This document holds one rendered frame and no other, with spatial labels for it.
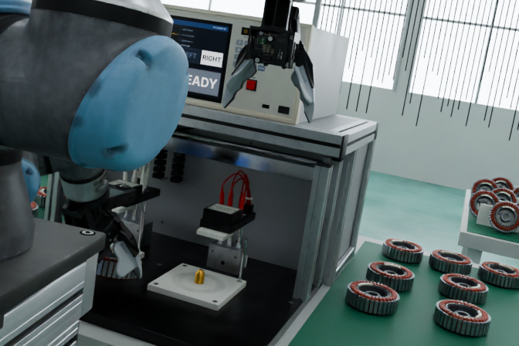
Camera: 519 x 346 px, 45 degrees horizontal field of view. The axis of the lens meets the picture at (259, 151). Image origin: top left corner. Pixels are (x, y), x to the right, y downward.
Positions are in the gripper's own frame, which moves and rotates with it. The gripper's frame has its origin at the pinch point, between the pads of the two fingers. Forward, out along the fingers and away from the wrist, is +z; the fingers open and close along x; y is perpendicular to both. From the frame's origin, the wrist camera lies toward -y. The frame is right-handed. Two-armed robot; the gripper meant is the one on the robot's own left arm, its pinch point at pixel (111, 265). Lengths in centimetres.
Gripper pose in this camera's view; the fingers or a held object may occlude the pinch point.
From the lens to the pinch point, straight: 125.4
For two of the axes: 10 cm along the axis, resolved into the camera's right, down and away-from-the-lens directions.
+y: -3.7, 5.5, -7.5
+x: 9.3, 2.0, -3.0
